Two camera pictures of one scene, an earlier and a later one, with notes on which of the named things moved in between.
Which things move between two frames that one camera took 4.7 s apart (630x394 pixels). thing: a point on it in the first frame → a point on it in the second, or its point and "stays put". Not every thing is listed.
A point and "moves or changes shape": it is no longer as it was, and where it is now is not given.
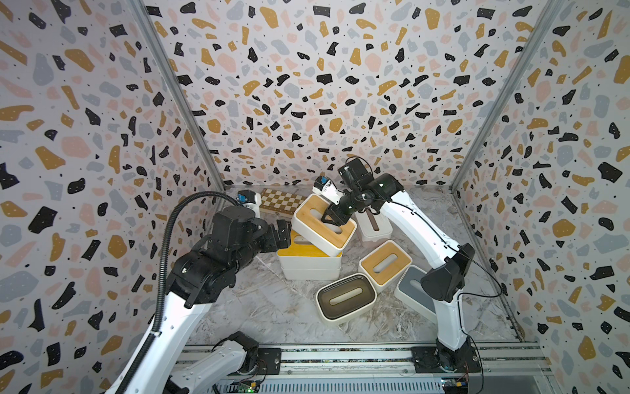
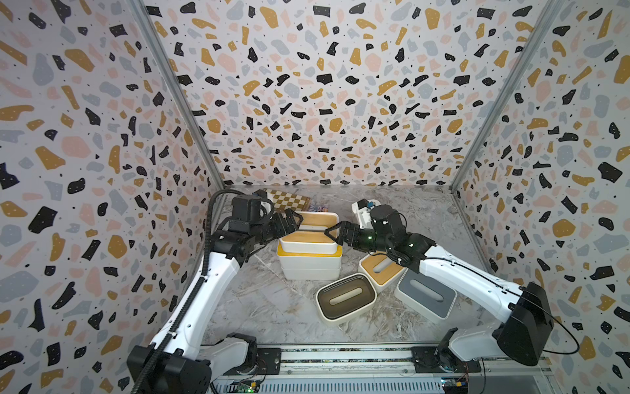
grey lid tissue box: (411, 293) stays put
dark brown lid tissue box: (345, 299) stays put
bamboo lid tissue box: (387, 264) stays put
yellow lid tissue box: (312, 274) stays put
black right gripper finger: (342, 214) → (345, 229)
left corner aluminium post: (148, 22) stays put
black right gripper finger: (337, 215) → (339, 240)
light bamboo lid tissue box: (307, 213) moves or changes shape
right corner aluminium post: (551, 14) stays put
